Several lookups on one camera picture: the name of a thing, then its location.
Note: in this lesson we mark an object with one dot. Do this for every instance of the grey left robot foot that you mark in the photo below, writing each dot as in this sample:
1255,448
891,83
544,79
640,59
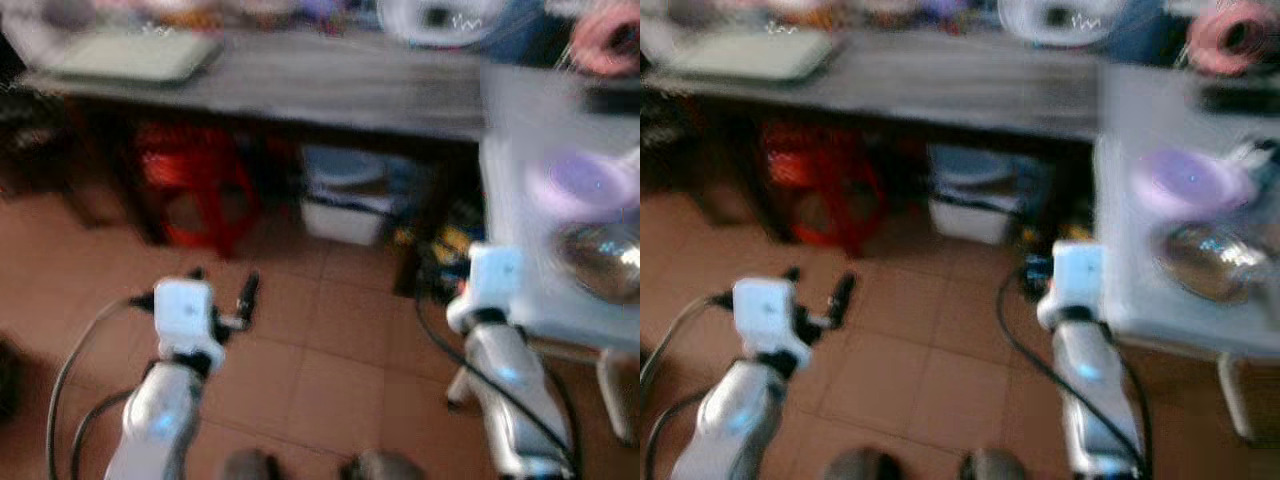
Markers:
865,466
250,466

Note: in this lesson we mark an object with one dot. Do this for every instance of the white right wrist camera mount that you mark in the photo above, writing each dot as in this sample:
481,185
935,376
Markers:
1075,280
492,282

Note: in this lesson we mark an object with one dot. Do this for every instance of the pale green tray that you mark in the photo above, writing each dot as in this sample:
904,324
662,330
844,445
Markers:
135,55
755,55

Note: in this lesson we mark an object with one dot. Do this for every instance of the grey right robot foot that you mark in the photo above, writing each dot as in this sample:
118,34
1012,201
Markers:
995,467
385,467

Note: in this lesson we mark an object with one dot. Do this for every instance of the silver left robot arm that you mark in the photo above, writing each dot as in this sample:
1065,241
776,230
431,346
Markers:
160,420
735,420

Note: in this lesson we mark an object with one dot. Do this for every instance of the flat black object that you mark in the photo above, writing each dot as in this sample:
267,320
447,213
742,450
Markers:
612,100
1240,98

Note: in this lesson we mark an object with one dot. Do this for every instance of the white folding table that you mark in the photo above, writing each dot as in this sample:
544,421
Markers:
520,150
1130,260

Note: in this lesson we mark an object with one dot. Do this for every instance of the white plastic storage box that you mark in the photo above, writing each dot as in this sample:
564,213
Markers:
975,215
345,215

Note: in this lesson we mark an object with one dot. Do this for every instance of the grey robot foot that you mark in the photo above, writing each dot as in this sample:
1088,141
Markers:
865,466
995,467
385,467
250,466

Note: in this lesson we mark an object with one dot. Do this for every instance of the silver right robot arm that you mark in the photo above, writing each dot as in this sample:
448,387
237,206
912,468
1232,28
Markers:
1090,385
510,385

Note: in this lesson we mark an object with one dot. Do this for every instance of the dark wooden table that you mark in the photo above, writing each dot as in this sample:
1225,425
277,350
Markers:
330,95
950,95

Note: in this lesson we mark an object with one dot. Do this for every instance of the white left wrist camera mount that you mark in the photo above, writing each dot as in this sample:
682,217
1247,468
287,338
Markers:
185,312
765,312

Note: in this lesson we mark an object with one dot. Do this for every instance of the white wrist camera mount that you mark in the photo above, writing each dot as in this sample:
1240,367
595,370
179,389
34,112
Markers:
492,282
1075,280
765,312
185,312

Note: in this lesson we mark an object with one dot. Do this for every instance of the pink round object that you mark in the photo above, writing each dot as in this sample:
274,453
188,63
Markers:
600,45
1215,45

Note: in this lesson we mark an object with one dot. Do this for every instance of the shiny steel bowl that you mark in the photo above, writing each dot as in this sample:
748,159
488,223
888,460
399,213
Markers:
600,262
1205,262

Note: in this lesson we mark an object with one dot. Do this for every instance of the red plastic stool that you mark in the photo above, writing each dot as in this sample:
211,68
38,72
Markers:
190,170
815,170

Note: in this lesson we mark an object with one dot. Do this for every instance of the white round bowl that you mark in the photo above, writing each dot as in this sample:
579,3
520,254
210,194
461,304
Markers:
440,25
1060,25

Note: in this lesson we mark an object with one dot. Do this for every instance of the purple plastic bowl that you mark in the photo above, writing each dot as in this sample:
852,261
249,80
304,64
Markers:
580,185
1190,180

